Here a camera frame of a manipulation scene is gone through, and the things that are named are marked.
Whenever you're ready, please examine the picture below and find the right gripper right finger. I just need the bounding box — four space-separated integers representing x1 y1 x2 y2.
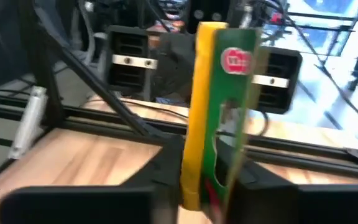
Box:
228 161 358 224

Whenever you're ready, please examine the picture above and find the white cylinder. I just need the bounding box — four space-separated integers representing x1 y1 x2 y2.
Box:
8 85 48 160

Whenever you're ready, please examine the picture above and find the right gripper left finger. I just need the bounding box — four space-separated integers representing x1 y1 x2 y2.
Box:
0 135 185 224

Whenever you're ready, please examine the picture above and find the black vented box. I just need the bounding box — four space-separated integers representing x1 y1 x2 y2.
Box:
105 24 158 102
252 46 303 114

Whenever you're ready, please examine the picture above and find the Crayola crayon box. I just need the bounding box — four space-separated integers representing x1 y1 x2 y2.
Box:
180 21 262 224

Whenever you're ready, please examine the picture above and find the black aluminium table frame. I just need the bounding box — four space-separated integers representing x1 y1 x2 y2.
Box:
0 40 358 181

